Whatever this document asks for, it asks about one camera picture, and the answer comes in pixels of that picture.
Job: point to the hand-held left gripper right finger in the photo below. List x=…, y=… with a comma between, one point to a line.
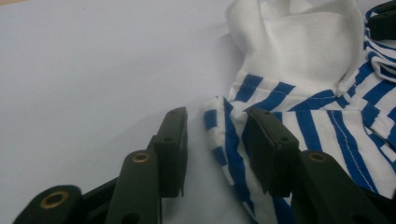
x=274, y=155

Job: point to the blue white striped shirt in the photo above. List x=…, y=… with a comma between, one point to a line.
x=305, y=56

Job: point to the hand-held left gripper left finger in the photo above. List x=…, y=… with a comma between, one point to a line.
x=172, y=155

